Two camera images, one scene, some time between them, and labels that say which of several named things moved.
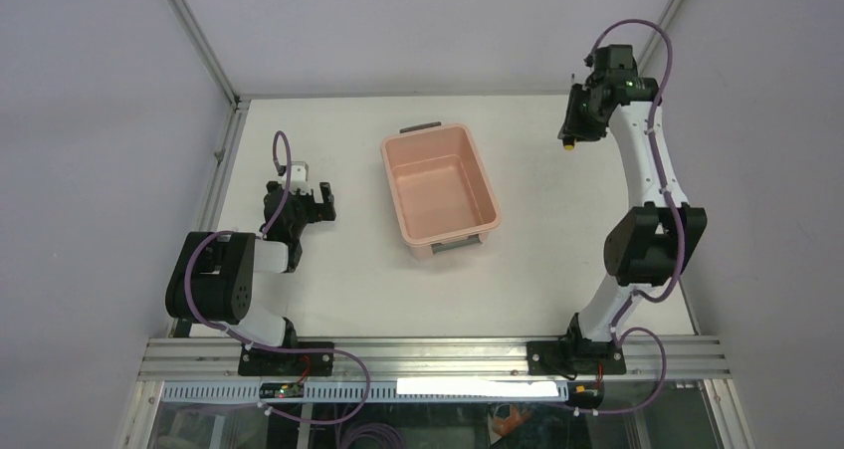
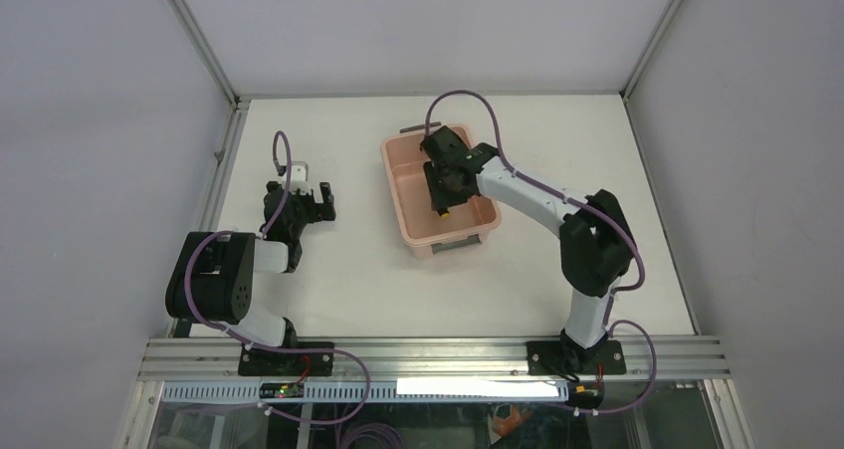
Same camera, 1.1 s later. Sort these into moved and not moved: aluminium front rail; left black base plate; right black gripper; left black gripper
Moved: right black gripper
Not moved: aluminium front rail; left black base plate; left black gripper
